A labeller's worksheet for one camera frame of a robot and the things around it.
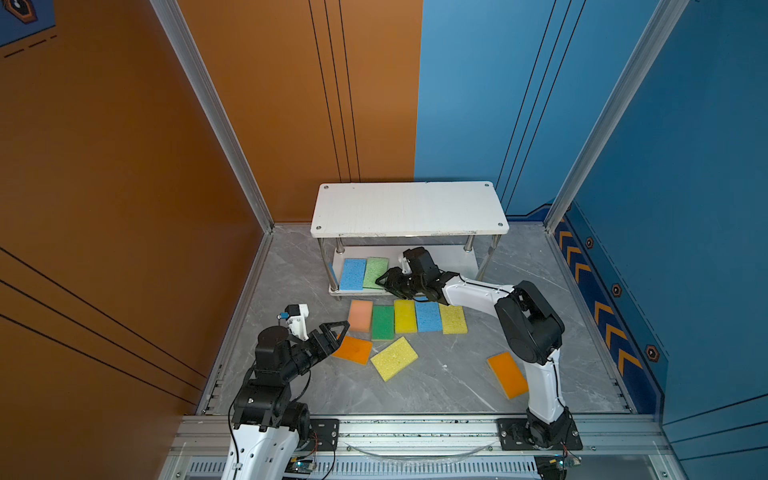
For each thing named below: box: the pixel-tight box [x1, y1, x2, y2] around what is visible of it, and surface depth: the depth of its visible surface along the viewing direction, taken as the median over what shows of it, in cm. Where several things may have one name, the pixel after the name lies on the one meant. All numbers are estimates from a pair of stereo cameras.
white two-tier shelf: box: [310, 182, 509, 293], surface depth 80 cm
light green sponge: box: [363, 257, 389, 290], surface depth 99 cm
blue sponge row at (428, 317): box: [416, 301, 443, 333], surface depth 94 cm
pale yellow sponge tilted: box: [370, 336, 419, 382], surface depth 87 cm
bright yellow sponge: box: [394, 299, 418, 334], surface depth 94 cm
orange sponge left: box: [332, 336, 373, 366], surface depth 89 cm
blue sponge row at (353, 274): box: [340, 258, 367, 291], surface depth 98 cm
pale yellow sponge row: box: [440, 303, 468, 335], surface depth 93 cm
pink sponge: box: [348, 300, 373, 333], surface depth 95 cm
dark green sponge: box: [372, 306, 395, 341], surface depth 93 cm
